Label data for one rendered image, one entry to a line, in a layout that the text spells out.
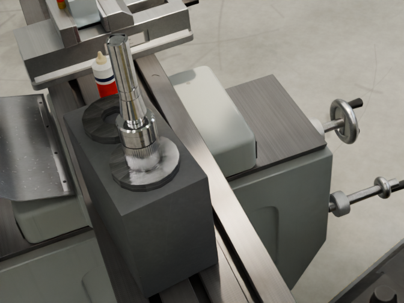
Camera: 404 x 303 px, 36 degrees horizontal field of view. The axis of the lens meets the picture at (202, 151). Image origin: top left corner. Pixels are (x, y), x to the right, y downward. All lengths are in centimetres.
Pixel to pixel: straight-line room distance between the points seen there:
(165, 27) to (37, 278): 57
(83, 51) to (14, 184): 30
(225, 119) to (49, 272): 48
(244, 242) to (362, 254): 117
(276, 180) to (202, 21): 183
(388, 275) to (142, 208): 69
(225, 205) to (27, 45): 54
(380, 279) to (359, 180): 102
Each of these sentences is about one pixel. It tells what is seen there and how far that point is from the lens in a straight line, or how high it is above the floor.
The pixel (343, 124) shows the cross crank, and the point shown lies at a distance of 155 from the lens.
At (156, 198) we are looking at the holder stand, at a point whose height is 111.
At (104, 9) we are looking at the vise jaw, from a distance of 125.
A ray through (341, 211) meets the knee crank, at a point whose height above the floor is 52.
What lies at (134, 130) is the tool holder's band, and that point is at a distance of 72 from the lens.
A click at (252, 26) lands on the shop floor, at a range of 302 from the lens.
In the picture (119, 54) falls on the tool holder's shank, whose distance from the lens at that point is 67.
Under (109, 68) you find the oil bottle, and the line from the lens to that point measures 114.
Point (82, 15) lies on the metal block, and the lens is 126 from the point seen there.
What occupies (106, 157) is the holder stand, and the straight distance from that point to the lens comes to 82.
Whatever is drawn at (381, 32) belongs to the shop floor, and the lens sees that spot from 298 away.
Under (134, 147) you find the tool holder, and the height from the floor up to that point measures 117.
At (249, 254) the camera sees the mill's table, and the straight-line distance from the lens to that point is 92.
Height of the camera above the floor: 168
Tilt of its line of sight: 45 degrees down
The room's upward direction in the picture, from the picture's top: 7 degrees counter-clockwise
